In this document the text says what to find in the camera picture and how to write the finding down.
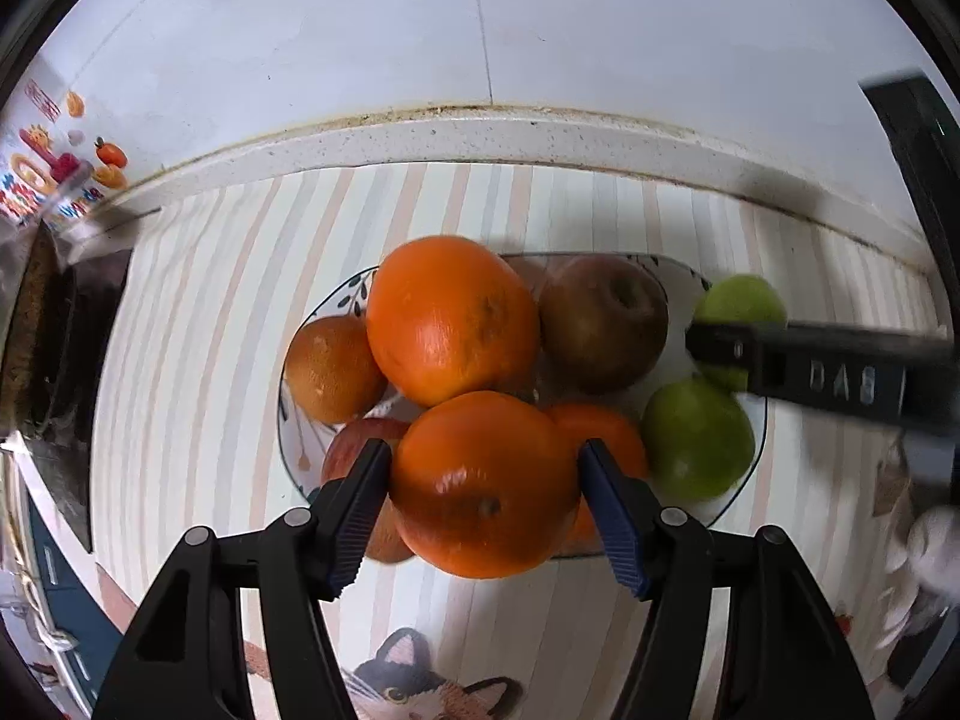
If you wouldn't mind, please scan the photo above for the brownish orange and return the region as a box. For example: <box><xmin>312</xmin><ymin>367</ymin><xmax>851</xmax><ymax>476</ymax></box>
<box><xmin>285</xmin><ymin>315</ymin><xmax>389</xmax><ymax>425</ymax></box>

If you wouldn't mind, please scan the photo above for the black glass cooktop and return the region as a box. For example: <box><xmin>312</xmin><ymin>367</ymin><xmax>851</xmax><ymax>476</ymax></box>
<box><xmin>41</xmin><ymin>247</ymin><xmax>132</xmax><ymax>552</ymax></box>

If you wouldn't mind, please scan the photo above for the large orange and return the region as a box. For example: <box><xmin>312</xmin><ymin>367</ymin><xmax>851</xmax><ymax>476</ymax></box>
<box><xmin>365</xmin><ymin>235</ymin><xmax>542</xmax><ymax>407</ymax></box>

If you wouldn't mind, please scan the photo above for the small orange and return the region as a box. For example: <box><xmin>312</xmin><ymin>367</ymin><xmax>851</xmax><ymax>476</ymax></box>
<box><xmin>388</xmin><ymin>390</ymin><xmax>582</xmax><ymax>580</ymax></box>
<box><xmin>544</xmin><ymin>403</ymin><xmax>652</xmax><ymax>556</ymax></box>

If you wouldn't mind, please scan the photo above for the striped cat print table mat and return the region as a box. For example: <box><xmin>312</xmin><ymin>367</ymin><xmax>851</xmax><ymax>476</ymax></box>
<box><xmin>90</xmin><ymin>161</ymin><xmax>960</xmax><ymax>720</ymax></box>

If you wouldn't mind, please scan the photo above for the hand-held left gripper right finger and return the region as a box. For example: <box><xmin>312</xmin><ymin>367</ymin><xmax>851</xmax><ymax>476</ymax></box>
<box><xmin>577</xmin><ymin>439</ymin><xmax>878</xmax><ymax>720</ymax></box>

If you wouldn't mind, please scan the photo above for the reddish green apple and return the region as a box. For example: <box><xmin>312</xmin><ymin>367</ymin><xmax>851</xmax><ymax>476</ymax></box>
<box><xmin>538</xmin><ymin>255</ymin><xmax>670</xmax><ymax>395</ymax></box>

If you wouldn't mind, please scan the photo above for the floral oval ceramic plate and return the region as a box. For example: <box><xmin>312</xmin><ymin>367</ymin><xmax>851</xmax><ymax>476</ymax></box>
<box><xmin>276</xmin><ymin>251</ymin><xmax>770</xmax><ymax>563</ymax></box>

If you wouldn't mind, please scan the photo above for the blue kitchen cabinet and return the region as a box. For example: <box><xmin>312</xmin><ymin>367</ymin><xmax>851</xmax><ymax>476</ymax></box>
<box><xmin>15</xmin><ymin>495</ymin><xmax>128</xmax><ymax>713</ymax></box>

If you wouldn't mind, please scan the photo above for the red apple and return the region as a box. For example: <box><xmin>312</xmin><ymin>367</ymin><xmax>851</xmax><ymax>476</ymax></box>
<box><xmin>321</xmin><ymin>416</ymin><xmax>413</xmax><ymax>565</ymax></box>

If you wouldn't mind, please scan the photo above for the colourful wall sticker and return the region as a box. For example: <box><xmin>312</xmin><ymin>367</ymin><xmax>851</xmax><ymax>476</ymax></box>
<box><xmin>0</xmin><ymin>79</ymin><xmax>128</xmax><ymax>230</ymax></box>

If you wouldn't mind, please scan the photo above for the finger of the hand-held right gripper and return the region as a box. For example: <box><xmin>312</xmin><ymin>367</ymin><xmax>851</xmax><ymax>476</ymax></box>
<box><xmin>686</xmin><ymin>321</ymin><xmax>787</xmax><ymax>395</ymax></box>

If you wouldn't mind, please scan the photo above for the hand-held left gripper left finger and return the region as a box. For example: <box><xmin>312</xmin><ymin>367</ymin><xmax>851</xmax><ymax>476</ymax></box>
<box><xmin>90</xmin><ymin>439</ymin><xmax>395</xmax><ymax>720</ymax></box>

